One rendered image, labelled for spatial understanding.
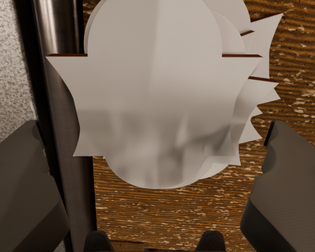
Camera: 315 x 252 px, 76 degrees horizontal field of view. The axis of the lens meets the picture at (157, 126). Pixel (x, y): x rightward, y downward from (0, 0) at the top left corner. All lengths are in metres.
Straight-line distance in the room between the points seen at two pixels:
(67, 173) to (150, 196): 0.11
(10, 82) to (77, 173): 0.12
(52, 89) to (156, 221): 0.21
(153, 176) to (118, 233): 0.19
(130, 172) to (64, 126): 0.11
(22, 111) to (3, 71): 0.04
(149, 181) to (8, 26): 0.17
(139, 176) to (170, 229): 0.18
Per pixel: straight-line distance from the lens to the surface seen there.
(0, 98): 0.26
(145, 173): 0.16
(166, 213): 0.29
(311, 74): 0.22
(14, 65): 0.24
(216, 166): 0.20
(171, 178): 0.16
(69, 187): 0.30
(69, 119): 0.23
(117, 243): 0.35
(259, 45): 0.18
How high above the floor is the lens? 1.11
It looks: 59 degrees down
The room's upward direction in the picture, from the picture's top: 179 degrees clockwise
